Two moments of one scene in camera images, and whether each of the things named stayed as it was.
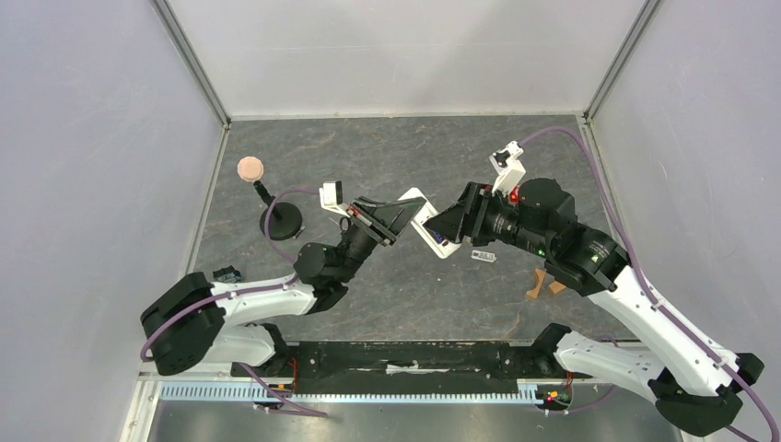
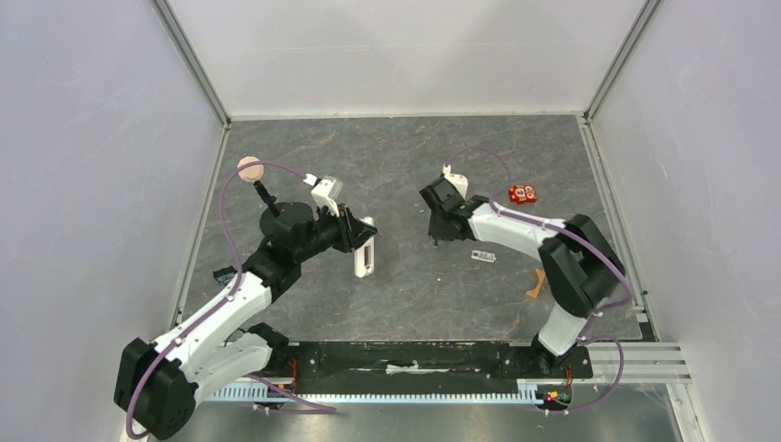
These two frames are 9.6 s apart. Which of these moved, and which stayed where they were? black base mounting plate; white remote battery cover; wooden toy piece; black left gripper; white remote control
Moved: black left gripper; white remote control
Stayed: white remote battery cover; black base mounting plate; wooden toy piece
